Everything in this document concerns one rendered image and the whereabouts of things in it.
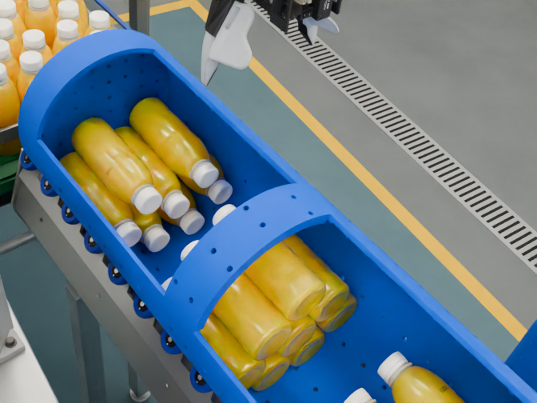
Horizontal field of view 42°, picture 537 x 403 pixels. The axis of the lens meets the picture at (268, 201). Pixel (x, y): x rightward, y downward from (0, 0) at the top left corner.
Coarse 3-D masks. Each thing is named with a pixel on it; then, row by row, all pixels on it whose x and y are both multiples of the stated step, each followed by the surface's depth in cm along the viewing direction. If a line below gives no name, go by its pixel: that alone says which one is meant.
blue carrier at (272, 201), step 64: (64, 64) 101; (128, 64) 113; (64, 128) 112; (192, 128) 120; (64, 192) 101; (192, 192) 119; (256, 192) 112; (128, 256) 91; (192, 256) 84; (256, 256) 82; (320, 256) 105; (384, 256) 86; (192, 320) 84; (384, 320) 98; (448, 320) 79; (320, 384) 100; (384, 384) 98; (448, 384) 93; (512, 384) 74
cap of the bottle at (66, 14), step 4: (68, 0) 137; (60, 4) 135; (64, 4) 136; (68, 4) 136; (72, 4) 136; (76, 4) 136; (60, 8) 135; (64, 8) 135; (68, 8) 135; (72, 8) 135; (76, 8) 135; (60, 12) 135; (64, 12) 135; (68, 12) 135; (72, 12) 135; (76, 12) 136; (64, 16) 135; (68, 16) 135; (72, 16) 136; (76, 16) 136
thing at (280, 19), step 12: (264, 0) 66; (276, 0) 63; (288, 0) 62; (300, 0) 64; (312, 0) 65; (324, 0) 65; (276, 12) 65; (288, 12) 62; (300, 12) 64; (312, 12) 66; (324, 12) 66; (336, 12) 67; (276, 24) 64; (288, 24) 63
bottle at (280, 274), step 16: (272, 256) 88; (288, 256) 88; (256, 272) 88; (272, 272) 87; (288, 272) 87; (304, 272) 87; (272, 288) 87; (288, 288) 86; (304, 288) 85; (320, 288) 87; (288, 304) 85; (304, 304) 88; (288, 320) 88
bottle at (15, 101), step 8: (8, 80) 122; (0, 88) 121; (8, 88) 122; (16, 88) 124; (0, 96) 121; (8, 96) 122; (16, 96) 124; (0, 104) 122; (8, 104) 123; (16, 104) 124; (0, 112) 123; (8, 112) 124; (16, 112) 125; (0, 120) 124; (8, 120) 125; (16, 120) 126; (0, 128) 125; (8, 144) 129; (16, 144) 129; (0, 152) 130; (8, 152) 130; (16, 152) 131
